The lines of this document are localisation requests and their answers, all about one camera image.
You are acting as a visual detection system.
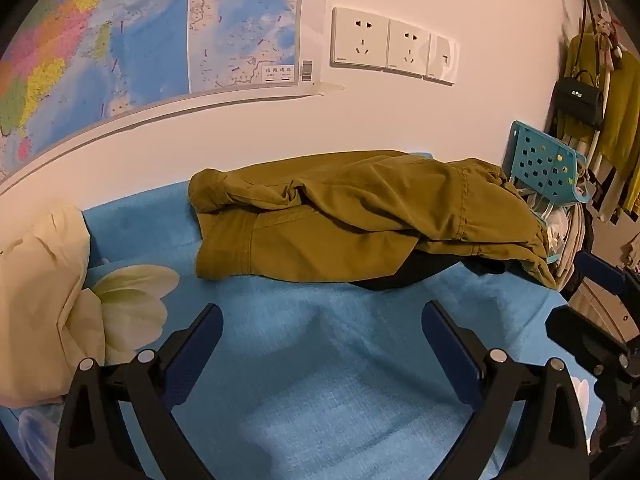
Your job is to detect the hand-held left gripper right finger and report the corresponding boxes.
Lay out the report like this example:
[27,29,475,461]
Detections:
[421,300,591,480]

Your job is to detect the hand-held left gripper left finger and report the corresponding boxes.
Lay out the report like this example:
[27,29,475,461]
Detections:
[54,303,224,480]

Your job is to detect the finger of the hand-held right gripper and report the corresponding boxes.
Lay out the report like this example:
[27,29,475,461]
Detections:
[574,251,640,301]
[545,306,632,378]

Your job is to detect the olive green jacket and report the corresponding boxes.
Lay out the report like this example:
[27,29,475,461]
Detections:
[188,150,558,291]

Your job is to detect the beige folded cloth stack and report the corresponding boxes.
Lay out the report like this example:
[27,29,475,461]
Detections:
[552,205,593,293]

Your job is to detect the black garment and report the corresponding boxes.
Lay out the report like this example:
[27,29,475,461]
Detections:
[350,249,521,291]

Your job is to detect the cream striped hanging garment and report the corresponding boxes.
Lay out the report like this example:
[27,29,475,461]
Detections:
[562,130,626,223]

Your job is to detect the blue floral bed sheet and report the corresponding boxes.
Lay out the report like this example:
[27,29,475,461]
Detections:
[0,152,608,480]

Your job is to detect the blue perforated plastic basket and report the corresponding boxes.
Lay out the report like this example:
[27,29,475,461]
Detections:
[507,120,591,265]

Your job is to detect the cream folded garment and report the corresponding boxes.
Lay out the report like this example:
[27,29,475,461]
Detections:
[0,201,107,408]

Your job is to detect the black handbag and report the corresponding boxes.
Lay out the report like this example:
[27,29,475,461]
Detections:
[552,71,606,128]

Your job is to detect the pink white hanging ornament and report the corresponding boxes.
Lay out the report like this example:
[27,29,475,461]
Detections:
[594,9,627,72]

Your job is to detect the colourful wall map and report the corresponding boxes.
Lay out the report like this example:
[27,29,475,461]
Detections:
[0,0,307,181]

